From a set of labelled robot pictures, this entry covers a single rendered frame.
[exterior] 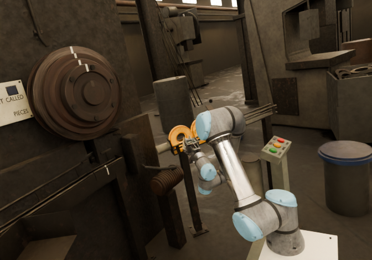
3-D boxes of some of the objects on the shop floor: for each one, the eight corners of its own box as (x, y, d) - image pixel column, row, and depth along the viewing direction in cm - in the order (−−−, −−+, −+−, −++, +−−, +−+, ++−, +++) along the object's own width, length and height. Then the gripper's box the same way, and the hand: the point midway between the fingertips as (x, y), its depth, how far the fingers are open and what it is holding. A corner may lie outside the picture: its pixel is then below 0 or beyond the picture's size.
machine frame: (-9, 286, 163) (-147, -1, 120) (120, 197, 245) (65, 6, 201) (40, 349, 119) (-154, -72, 75) (177, 214, 200) (123, -25, 156)
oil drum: (340, 92, 470) (339, 43, 448) (344, 86, 515) (342, 41, 493) (380, 90, 434) (381, 37, 412) (380, 83, 478) (380, 35, 456)
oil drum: (155, 134, 435) (144, 83, 413) (176, 123, 479) (167, 77, 457) (182, 135, 399) (171, 79, 376) (202, 123, 443) (193, 73, 421)
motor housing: (164, 248, 168) (146, 176, 154) (183, 227, 184) (168, 161, 171) (179, 254, 160) (161, 180, 147) (197, 232, 176) (183, 163, 163)
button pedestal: (267, 240, 158) (256, 150, 142) (278, 217, 176) (269, 135, 160) (294, 248, 148) (284, 152, 132) (303, 223, 166) (296, 136, 150)
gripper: (205, 147, 133) (190, 128, 150) (189, 152, 131) (176, 131, 148) (206, 159, 137) (191, 139, 155) (190, 164, 135) (177, 143, 152)
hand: (185, 140), depth 152 cm, fingers closed
